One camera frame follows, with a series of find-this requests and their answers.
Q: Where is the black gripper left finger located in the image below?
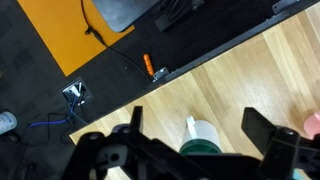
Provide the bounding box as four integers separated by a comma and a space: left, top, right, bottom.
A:
129, 105, 145, 134

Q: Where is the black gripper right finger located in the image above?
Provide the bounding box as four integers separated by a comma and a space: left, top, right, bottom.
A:
240, 107, 278, 158

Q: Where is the white cup with green rim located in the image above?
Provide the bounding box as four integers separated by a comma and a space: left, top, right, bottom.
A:
179, 115, 224, 156

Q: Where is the pink mug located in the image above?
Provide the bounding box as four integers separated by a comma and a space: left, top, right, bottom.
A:
303, 111, 320, 140

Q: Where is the floor outlet box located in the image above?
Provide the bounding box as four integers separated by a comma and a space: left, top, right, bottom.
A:
60, 77, 91, 108

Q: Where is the orange floor mat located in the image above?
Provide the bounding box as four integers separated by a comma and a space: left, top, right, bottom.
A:
17, 0, 136, 77

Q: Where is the white bottle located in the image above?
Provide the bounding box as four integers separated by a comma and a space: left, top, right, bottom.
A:
0, 111, 18, 136

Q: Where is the black floor cable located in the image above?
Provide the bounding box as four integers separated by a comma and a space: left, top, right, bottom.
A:
80, 0, 154, 81

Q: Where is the blue cable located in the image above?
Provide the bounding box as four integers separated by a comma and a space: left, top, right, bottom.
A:
28, 96, 84, 128

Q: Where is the grey metal table frame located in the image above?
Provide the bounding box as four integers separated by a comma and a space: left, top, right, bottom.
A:
151, 0, 320, 84

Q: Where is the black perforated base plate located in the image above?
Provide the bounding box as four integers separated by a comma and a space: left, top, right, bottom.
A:
91, 0, 162, 33

